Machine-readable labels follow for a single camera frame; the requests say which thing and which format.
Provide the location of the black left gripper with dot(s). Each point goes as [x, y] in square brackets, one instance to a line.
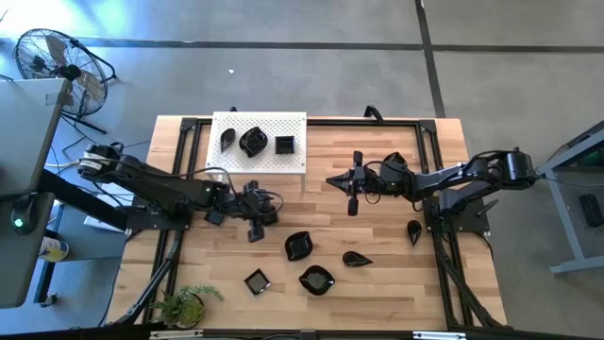
[257, 210]

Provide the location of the black clamp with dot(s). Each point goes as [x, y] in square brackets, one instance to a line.
[375, 113]

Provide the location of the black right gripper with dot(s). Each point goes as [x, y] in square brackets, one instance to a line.
[365, 181]

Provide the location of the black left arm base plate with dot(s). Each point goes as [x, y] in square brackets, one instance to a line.
[141, 222]

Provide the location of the grey metal side table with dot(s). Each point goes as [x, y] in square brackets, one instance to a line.
[564, 212]

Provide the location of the black device green light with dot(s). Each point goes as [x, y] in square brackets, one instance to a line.
[21, 215]

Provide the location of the black aluminium table frame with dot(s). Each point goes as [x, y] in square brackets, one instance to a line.
[358, 123]

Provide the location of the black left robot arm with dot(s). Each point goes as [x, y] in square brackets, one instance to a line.
[156, 186]

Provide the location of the black square mini plate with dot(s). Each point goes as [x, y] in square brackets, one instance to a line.
[285, 145]
[214, 218]
[257, 282]

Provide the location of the white perforated metal shelf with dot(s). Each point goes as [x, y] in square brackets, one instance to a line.
[269, 163]

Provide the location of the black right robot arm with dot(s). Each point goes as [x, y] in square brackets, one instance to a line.
[448, 177]

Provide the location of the potted green plant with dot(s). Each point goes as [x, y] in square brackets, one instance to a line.
[184, 309]

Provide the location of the black leaf-shaped mini plate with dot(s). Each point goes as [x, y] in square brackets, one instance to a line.
[395, 159]
[298, 246]
[253, 141]
[316, 280]

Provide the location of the black diagonal support beam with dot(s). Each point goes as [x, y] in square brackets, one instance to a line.
[75, 196]

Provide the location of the grey equipment cart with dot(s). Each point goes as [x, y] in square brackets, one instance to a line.
[23, 132]

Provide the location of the silver metal bracket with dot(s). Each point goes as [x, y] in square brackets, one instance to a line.
[177, 334]
[439, 335]

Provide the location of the white paper sheet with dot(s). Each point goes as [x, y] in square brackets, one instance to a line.
[101, 223]

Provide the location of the black floor fan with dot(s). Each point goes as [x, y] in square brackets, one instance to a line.
[71, 73]

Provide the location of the black teardrop mini plate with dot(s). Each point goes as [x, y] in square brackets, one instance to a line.
[414, 230]
[227, 139]
[354, 259]

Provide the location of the black handheld device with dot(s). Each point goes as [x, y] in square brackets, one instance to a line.
[591, 210]

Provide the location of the yellow white can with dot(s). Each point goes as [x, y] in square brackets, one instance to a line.
[54, 250]

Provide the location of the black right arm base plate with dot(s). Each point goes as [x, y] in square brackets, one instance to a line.
[464, 223]

